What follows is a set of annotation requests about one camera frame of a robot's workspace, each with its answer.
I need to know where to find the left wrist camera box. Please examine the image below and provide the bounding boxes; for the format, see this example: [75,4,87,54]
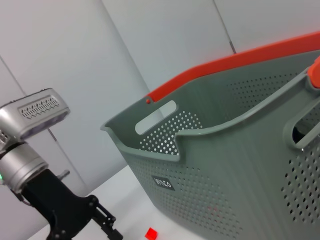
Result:
[0,87,71,141]

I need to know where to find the grey perforated storage bin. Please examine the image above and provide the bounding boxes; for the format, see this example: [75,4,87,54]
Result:
[99,49,320,240]

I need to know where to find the orange bin carry handle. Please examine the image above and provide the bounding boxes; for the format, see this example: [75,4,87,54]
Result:
[143,31,320,104]

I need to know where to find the small red toy brick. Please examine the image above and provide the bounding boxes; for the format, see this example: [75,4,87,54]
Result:
[144,227,159,240]

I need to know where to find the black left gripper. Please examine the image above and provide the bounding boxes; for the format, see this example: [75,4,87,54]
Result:
[21,169,125,240]

